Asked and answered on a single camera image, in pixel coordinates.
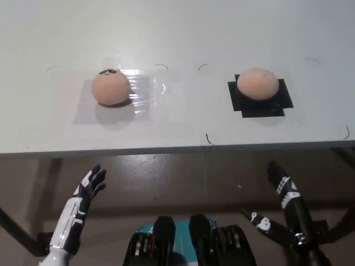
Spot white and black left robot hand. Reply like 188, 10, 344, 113
49, 164, 108, 254

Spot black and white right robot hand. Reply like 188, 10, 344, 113
240, 160, 313, 248

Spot peach dumpling toy smiling face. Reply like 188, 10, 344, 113
236, 67, 280, 101

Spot peach dumpling toy sunglasses face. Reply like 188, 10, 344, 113
92, 68, 130, 106

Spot black and teal robot torso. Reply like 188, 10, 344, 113
121, 213, 257, 266

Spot black table frame strut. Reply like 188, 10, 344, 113
0, 206, 53, 257
316, 203, 355, 246

